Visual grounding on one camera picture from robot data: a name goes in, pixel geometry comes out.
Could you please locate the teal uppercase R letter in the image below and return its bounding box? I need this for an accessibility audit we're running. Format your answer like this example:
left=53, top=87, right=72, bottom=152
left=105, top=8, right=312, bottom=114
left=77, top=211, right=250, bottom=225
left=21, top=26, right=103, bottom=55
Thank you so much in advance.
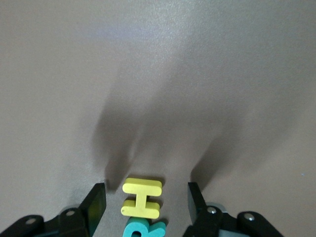
left=123, top=217, right=165, bottom=237

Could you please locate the brown table cover sheet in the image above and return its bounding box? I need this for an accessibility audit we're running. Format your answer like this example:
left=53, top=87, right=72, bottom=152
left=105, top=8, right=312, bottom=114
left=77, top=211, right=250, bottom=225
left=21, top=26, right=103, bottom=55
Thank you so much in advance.
left=0, top=0, right=316, bottom=237

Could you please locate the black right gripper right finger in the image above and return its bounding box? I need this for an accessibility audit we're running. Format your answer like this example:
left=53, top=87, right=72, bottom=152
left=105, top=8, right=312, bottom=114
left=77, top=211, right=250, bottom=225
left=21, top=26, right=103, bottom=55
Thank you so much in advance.
left=184, top=182, right=284, bottom=237

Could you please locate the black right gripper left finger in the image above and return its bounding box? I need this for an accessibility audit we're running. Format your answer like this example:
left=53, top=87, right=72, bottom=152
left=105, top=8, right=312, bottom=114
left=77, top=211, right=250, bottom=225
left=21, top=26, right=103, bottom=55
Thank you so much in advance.
left=0, top=182, right=108, bottom=237

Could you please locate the yellow uppercase H letter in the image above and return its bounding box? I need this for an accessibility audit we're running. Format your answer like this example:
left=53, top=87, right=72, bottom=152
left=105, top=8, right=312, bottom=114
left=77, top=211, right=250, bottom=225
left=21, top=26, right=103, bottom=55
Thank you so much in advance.
left=122, top=177, right=162, bottom=219

